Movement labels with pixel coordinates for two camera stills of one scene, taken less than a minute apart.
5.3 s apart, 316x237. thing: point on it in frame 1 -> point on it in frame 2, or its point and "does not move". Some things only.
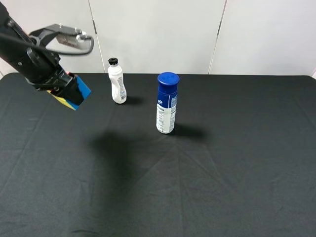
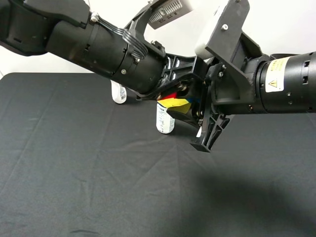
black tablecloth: (241, 161) does not move
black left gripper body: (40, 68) -> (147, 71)
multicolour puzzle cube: (85, 92) -> (171, 100)
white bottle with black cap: (119, 91) does not move
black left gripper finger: (70, 92) -> (186, 114)
